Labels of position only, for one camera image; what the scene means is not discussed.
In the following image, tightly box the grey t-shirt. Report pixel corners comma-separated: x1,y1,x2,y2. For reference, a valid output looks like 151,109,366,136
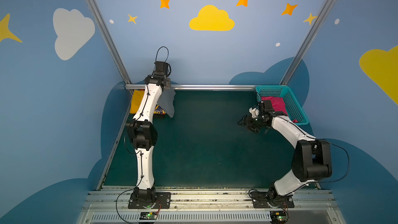
157,88,176,118

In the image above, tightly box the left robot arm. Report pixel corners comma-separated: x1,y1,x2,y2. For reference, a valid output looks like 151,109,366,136
127,75,168,207

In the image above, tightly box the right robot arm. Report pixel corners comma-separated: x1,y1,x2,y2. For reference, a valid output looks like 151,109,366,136
238,113,332,204

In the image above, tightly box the magenta t-shirt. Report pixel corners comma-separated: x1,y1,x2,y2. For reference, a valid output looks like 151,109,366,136
261,96,288,119

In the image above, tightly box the folded yellow t-shirt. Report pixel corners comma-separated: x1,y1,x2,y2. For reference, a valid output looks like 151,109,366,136
130,89,165,116

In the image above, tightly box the teal plastic basket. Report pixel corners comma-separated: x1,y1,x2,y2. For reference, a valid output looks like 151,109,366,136
256,85,309,125

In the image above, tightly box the right controller board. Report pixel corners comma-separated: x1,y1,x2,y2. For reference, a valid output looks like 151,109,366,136
270,212,289,224

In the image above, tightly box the controller board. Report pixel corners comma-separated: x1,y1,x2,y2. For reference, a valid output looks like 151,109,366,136
140,212,158,220
270,212,289,224

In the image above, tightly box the left controller board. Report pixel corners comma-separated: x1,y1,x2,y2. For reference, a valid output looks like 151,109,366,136
140,212,158,220

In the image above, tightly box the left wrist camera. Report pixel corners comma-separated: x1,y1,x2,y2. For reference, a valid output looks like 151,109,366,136
153,61,172,78

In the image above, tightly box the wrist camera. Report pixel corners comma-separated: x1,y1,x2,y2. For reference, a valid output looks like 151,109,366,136
249,100,275,118
153,61,172,78

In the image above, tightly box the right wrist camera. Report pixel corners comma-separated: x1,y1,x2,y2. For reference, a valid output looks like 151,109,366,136
249,100,275,118

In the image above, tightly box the aluminium back rail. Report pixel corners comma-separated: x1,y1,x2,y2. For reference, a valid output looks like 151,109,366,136
125,83,265,91

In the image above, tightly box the right aluminium post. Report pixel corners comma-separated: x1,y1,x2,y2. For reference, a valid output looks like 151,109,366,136
279,0,337,86

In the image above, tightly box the aluminium post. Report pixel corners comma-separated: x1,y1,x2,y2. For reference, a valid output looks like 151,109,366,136
279,0,337,86
85,0,131,84

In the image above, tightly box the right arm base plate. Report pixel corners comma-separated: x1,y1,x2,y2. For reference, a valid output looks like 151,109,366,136
248,190,294,209

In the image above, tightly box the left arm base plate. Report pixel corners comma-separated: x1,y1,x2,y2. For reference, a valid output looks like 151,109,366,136
127,192,172,209

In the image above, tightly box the left aluminium post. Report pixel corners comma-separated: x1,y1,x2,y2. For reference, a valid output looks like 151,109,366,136
85,0,131,84

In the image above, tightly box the front aluminium rail bed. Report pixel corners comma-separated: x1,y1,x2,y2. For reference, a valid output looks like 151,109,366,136
77,186,346,224

